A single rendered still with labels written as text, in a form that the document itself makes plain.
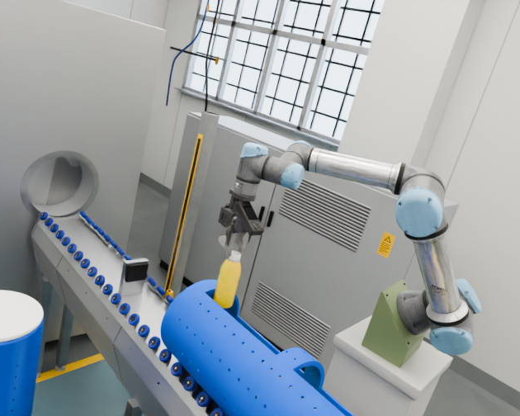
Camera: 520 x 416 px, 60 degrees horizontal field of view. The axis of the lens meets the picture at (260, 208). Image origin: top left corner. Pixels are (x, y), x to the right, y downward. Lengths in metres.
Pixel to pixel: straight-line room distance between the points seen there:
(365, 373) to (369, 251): 1.33
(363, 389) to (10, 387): 1.12
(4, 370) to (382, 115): 3.17
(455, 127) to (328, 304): 1.80
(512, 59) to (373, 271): 1.96
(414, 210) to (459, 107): 2.81
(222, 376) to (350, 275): 1.75
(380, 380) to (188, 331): 0.65
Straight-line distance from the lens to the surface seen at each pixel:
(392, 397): 1.64
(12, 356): 1.59
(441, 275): 1.35
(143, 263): 1.94
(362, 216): 2.85
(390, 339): 1.61
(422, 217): 1.22
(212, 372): 1.37
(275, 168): 1.31
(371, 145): 3.91
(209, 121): 2.03
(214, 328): 1.39
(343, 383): 1.71
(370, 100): 3.95
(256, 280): 3.43
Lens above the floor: 1.95
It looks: 17 degrees down
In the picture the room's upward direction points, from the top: 15 degrees clockwise
